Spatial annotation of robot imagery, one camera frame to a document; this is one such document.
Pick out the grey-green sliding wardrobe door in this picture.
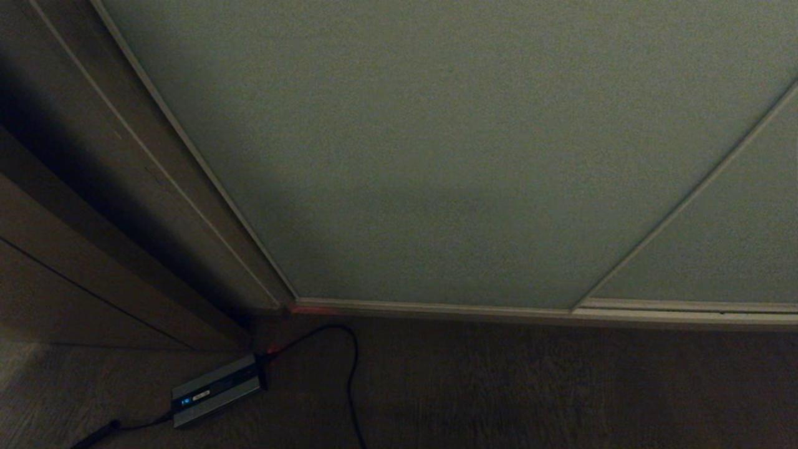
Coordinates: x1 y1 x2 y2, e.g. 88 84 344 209
91 0 798 311
583 84 798 307

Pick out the grey power adapter box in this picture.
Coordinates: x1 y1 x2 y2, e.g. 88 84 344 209
171 354 269 429

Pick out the pale wardrobe floor rail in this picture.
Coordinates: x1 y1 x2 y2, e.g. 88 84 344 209
292 297 798 327

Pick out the black cable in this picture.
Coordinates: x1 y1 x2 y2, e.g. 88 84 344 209
264 324 368 449
70 414 175 449

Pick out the brown wooden wardrobe frame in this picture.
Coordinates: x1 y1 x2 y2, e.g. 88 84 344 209
0 0 295 351

